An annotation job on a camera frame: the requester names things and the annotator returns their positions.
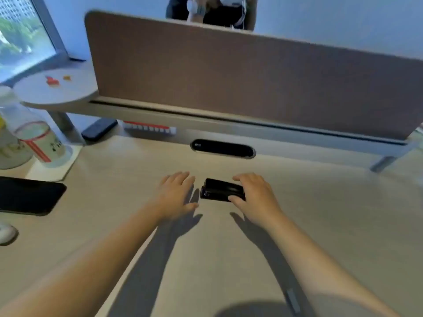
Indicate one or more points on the person's right thumb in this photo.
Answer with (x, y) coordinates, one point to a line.
(236, 202)

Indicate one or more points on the small red object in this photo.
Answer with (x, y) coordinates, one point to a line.
(52, 81)

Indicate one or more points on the person's left forearm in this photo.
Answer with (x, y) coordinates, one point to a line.
(86, 270)

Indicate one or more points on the person's left thumb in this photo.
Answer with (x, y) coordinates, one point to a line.
(192, 206)

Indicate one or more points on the black rectangular device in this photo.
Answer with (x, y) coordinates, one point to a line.
(99, 128)

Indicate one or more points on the person's left hand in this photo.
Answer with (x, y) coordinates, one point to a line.
(173, 199)

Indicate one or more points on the clear bottle with yellow label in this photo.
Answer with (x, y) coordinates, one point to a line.
(11, 148)

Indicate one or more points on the black smartphone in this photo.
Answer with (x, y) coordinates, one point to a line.
(28, 195)

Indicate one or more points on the round white side table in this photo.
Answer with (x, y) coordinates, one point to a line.
(56, 87)

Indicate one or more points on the white square coaster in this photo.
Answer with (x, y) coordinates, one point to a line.
(56, 165)

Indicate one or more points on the black stapler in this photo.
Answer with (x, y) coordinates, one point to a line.
(218, 190)

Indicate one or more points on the grey divider support rail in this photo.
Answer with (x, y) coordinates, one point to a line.
(231, 128)

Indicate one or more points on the clear bottle with red label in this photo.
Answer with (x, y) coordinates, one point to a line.
(36, 135)

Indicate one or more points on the small white object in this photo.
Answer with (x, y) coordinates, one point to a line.
(6, 233)

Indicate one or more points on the white and red power strip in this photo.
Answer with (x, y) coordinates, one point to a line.
(150, 127)

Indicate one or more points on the window with grey frame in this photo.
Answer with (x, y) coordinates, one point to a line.
(23, 36)

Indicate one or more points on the person's right hand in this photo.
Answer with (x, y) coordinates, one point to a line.
(259, 203)

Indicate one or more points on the person's right forearm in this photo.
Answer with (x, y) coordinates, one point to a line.
(324, 270)

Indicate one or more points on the brown desk divider panel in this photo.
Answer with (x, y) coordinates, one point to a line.
(244, 79)

